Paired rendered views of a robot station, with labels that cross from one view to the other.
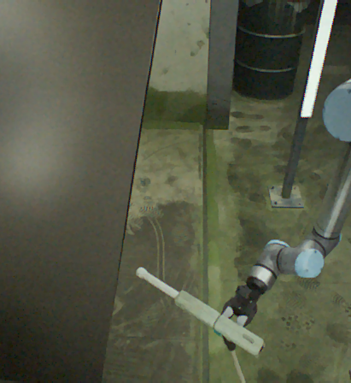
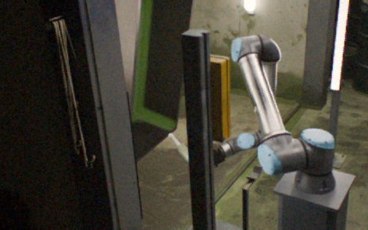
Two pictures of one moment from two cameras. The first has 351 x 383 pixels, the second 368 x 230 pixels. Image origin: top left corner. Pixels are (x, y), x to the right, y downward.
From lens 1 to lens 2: 1.96 m
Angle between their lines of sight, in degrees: 29
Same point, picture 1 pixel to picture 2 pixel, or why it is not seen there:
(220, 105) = (314, 89)
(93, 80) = (125, 16)
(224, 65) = (317, 55)
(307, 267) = (240, 140)
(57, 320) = not seen: hidden behind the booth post
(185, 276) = (218, 177)
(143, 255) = not seen: hidden behind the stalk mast
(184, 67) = (286, 54)
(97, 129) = (126, 30)
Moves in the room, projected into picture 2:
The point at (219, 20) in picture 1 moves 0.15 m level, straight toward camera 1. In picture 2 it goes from (314, 20) to (307, 25)
